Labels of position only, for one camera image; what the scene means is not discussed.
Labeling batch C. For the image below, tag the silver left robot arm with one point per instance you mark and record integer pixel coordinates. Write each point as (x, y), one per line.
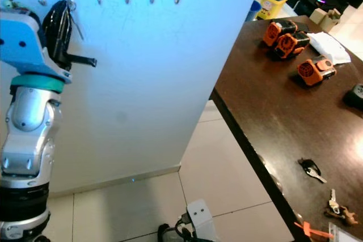
(28, 140)

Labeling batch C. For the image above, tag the orange black motor unit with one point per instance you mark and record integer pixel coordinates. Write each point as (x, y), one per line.
(277, 31)
(314, 71)
(290, 45)

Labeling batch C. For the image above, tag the yellow bin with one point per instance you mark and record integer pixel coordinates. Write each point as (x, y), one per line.
(272, 3)

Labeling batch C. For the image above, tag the black device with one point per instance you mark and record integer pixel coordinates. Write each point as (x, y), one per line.
(356, 97)

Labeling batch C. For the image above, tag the black fob key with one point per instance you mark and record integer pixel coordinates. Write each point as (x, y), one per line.
(309, 167)

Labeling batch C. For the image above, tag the blue bin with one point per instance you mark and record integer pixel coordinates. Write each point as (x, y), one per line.
(255, 11)

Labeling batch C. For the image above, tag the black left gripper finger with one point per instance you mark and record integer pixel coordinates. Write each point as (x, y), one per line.
(51, 15)
(66, 15)

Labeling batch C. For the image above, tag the white paper bag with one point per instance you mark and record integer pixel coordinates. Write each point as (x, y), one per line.
(330, 46)

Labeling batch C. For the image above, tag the green key fob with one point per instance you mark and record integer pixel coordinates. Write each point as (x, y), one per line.
(8, 5)

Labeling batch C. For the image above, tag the pale blue left wrist camera mount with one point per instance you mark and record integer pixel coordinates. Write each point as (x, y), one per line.
(20, 41)

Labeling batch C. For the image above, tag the white card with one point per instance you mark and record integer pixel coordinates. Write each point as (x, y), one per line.
(346, 235)

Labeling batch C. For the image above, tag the small cardboard box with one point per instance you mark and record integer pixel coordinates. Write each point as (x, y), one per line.
(324, 16)

